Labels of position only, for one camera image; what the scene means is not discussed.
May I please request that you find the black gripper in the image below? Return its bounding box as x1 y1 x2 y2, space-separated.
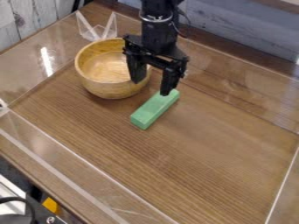
122 34 189 96

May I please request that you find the green rectangular block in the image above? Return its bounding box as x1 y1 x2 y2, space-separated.
129 89 180 130

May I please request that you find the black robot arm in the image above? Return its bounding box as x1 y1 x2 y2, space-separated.
122 0 189 96

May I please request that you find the brown wooden bowl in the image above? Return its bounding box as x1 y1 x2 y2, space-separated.
74 38 152 100

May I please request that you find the black device with yellow label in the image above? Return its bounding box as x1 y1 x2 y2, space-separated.
25 194 81 224

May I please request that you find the clear acrylic corner bracket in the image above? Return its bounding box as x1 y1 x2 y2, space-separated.
74 11 117 42

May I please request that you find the clear acrylic tray wall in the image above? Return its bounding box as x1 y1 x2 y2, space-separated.
0 100 178 224

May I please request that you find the black cable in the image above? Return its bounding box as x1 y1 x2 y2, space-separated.
0 197 37 224

